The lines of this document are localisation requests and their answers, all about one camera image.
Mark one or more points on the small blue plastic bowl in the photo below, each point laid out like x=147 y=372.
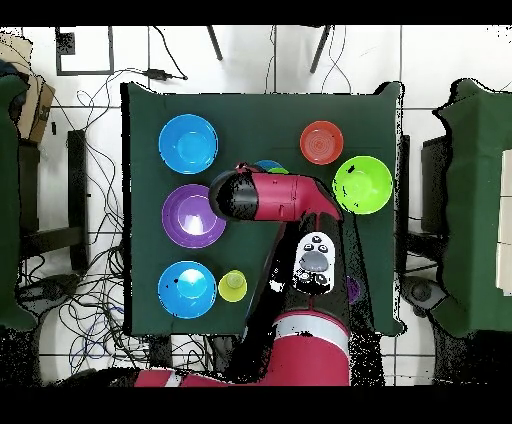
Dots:
x=268 y=164

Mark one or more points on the green plastic cup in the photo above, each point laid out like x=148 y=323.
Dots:
x=278 y=170

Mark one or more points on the small orange plastic bowl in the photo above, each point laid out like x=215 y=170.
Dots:
x=321 y=142

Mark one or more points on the green plastic bowl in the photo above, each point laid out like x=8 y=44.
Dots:
x=364 y=188

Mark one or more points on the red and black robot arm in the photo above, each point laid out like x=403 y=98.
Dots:
x=280 y=196

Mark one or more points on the dark green tablecloth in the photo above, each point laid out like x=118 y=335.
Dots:
x=260 y=120
x=8 y=200
x=472 y=200

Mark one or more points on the purple plastic bowl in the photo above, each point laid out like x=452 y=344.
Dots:
x=180 y=216

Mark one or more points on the yellow plastic cup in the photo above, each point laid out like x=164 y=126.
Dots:
x=232 y=290

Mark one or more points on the black stand leg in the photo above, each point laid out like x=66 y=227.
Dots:
x=320 y=50
x=214 y=44

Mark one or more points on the black power adapter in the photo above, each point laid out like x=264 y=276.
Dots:
x=156 y=74

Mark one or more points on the purple plastic cup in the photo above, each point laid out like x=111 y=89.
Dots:
x=352 y=290

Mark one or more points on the black floor box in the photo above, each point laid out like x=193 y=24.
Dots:
x=160 y=352

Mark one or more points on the cardboard box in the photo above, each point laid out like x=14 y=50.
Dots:
x=38 y=112

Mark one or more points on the grey wheeled base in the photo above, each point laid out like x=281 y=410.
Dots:
x=422 y=294

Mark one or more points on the grey base with black knob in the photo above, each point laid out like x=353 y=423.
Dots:
x=52 y=286

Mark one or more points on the black metal frame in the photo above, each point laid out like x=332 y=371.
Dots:
x=434 y=180
x=78 y=200

